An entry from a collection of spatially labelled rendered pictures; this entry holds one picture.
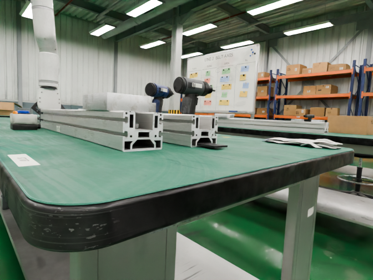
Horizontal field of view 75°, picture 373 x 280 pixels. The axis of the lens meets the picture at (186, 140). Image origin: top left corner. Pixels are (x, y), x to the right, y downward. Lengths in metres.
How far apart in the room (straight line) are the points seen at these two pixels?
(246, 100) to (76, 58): 10.45
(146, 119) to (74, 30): 12.91
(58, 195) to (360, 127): 2.33
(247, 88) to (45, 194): 3.68
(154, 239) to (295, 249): 0.57
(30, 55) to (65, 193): 12.46
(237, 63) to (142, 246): 3.77
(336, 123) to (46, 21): 2.22
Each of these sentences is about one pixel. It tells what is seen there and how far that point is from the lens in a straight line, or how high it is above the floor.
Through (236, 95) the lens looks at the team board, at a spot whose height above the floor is 1.23.
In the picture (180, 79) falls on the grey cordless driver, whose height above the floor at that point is 0.98.
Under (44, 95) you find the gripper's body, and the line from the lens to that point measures 1.35.
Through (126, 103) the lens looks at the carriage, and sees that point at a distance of 0.60.
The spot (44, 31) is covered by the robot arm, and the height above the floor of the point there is 1.21.
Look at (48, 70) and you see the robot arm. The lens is 1.34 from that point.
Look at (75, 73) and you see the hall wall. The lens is 13.06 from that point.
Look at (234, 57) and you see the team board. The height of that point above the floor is 1.81.
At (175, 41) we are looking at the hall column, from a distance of 9.95.
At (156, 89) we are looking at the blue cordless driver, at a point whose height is 0.97.
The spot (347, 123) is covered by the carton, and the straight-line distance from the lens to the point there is 2.46.
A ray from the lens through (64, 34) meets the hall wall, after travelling 13.25.
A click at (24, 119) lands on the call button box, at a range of 1.11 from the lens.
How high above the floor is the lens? 0.86
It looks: 5 degrees down
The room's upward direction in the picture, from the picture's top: 3 degrees clockwise
